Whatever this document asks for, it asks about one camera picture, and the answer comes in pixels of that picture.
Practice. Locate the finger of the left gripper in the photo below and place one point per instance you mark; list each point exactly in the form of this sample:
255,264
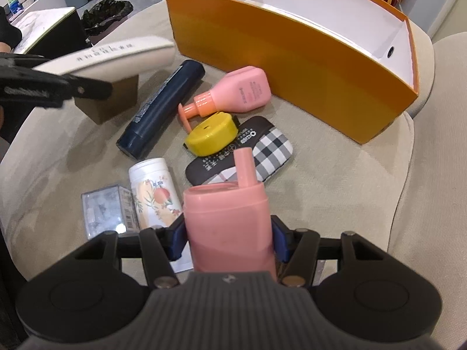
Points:
21,60
47,90

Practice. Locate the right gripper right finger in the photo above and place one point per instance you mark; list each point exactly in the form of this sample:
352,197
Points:
296,251

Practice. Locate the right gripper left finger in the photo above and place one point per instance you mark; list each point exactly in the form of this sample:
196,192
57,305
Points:
159,247

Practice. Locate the white floral bottle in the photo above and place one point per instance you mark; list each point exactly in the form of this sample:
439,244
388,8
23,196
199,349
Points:
156,201

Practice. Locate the clear plastic card box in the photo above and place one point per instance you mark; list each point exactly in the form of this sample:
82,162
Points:
109,209

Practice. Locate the pink cup with spout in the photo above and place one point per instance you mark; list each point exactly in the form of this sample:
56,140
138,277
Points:
229,223

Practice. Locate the brown cardboard block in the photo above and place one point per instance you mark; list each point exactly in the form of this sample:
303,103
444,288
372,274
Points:
124,97

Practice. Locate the black plaid pouch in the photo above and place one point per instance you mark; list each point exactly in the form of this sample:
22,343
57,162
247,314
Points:
271,149

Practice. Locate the dark blue cylinder bottle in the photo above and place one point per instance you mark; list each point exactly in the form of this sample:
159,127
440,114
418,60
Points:
149,123

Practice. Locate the white glasses case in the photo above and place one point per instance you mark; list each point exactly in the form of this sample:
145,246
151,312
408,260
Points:
115,61

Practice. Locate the yellow tape measure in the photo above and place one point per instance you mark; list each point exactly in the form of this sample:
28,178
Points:
212,135

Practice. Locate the pink pump bottle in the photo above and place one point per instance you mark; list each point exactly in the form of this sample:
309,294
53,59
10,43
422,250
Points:
238,91

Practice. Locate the white marble coffee table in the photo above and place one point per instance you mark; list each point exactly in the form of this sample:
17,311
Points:
51,33

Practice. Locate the black bag trash bin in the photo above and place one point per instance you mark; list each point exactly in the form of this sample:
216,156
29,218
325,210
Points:
102,15

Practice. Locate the orange cardboard box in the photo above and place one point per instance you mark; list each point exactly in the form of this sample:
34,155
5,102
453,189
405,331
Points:
350,63

